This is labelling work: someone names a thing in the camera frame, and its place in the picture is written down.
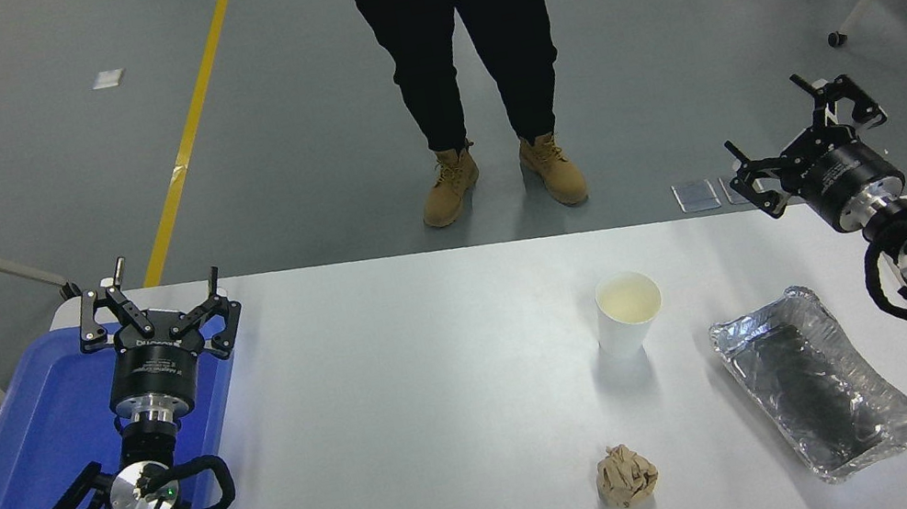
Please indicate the crumpled tan paper ball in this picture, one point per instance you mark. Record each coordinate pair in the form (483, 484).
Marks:
(626, 478)

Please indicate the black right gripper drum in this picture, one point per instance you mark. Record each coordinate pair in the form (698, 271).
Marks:
(846, 176)

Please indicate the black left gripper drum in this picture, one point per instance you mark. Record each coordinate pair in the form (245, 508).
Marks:
(154, 368)

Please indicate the white paper scrap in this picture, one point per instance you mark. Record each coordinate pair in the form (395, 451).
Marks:
(108, 78)

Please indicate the clear floor plate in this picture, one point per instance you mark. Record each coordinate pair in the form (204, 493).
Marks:
(696, 196)
(739, 197)

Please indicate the white paper cup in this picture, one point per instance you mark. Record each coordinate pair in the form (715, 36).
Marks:
(627, 326)

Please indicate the silver foil tray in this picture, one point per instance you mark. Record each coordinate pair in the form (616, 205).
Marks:
(817, 386)

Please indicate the standing person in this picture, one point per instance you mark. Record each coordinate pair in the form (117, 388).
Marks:
(448, 13)

